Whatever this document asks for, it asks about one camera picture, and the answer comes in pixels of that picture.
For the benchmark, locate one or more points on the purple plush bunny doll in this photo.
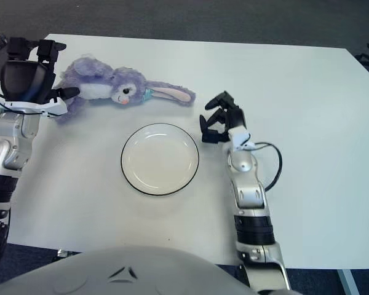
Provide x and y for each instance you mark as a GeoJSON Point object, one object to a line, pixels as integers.
{"type": "Point", "coordinates": [129, 81]}

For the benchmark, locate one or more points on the grey metal table leg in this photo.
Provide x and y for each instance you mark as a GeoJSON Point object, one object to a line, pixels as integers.
{"type": "Point", "coordinates": [64, 253]}
{"type": "Point", "coordinates": [347, 282]}

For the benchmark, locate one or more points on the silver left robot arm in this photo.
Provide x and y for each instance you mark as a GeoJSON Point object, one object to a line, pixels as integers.
{"type": "Point", "coordinates": [9, 147]}

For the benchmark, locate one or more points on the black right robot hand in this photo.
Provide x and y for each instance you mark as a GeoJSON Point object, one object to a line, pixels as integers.
{"type": "Point", "coordinates": [235, 118]}

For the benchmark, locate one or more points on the black office chair base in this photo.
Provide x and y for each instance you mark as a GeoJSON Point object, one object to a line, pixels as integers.
{"type": "Point", "coordinates": [366, 59]}

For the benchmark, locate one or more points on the white plate black rim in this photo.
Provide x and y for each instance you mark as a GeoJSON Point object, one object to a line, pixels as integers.
{"type": "Point", "coordinates": [160, 159]}

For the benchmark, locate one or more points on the grey robot torso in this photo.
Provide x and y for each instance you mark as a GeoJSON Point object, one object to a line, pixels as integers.
{"type": "Point", "coordinates": [126, 282]}

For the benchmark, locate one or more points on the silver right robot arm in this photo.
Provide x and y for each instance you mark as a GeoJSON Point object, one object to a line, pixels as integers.
{"type": "Point", "coordinates": [246, 166]}

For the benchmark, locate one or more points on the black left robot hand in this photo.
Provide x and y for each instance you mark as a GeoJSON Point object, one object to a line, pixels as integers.
{"type": "Point", "coordinates": [21, 80]}

